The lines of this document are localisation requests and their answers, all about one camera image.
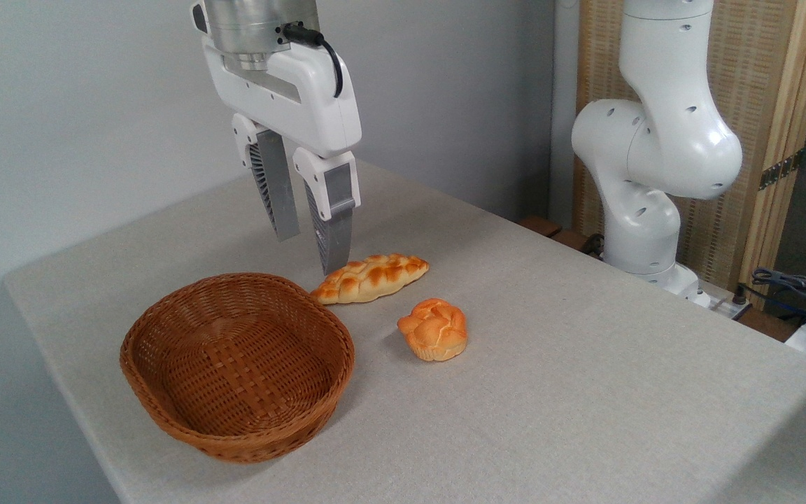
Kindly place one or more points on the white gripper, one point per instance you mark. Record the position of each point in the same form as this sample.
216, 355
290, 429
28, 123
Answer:
291, 98

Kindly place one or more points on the brown wicker basket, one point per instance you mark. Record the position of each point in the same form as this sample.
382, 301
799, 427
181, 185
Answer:
235, 364

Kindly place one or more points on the wooden rattan folding screen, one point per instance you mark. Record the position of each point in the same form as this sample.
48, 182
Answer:
749, 70

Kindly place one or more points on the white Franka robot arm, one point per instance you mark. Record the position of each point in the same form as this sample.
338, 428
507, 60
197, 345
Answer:
655, 140

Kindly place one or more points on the round knotted bread bun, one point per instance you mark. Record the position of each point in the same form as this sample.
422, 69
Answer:
434, 330

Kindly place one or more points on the dark metal screen hinge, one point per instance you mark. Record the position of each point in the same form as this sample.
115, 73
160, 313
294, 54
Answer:
781, 170

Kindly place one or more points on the brown wooden block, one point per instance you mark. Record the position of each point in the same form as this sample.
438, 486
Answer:
541, 225

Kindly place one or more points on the long braided bread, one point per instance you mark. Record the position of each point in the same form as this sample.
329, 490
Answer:
369, 278

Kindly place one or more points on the grey linen tablecloth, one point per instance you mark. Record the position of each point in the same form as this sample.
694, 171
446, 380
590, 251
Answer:
550, 420

